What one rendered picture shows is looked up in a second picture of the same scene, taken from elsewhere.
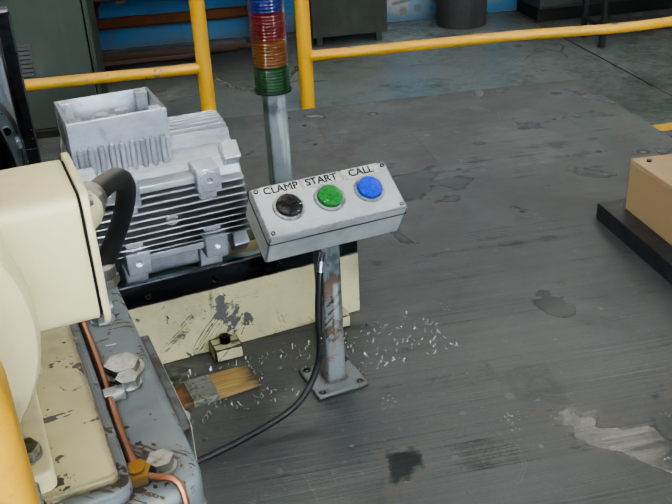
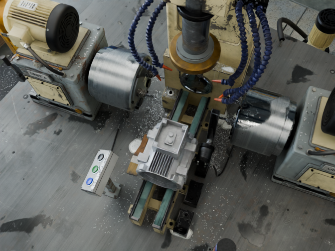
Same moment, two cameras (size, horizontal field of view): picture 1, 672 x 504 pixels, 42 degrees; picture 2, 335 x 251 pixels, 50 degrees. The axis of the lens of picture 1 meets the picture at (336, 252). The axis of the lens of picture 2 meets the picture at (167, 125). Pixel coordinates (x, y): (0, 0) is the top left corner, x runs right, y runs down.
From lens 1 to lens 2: 1.68 m
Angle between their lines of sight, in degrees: 81
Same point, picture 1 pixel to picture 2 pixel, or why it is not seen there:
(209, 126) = (152, 165)
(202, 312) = not seen: hidden behind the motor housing
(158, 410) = (26, 63)
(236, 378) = (132, 169)
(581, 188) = not seen: outside the picture
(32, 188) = (15, 31)
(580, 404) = (49, 228)
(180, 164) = (150, 153)
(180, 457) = (16, 61)
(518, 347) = (77, 240)
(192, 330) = not seen: hidden behind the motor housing
